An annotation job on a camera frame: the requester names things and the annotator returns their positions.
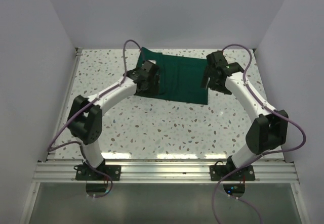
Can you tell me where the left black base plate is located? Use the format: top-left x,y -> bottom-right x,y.
73,164 -> 122,181

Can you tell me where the aluminium mounting rail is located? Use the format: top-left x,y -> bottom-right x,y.
32,160 -> 299,184

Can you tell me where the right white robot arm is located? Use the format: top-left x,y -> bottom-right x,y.
201,51 -> 288,180

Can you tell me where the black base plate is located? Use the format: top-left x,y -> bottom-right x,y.
209,165 -> 256,181
73,164 -> 122,181

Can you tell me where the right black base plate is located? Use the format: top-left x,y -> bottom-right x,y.
209,165 -> 256,181

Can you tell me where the green surgical cloth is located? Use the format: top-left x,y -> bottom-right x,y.
136,47 -> 208,105

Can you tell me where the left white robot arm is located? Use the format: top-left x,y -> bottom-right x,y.
67,61 -> 159,180

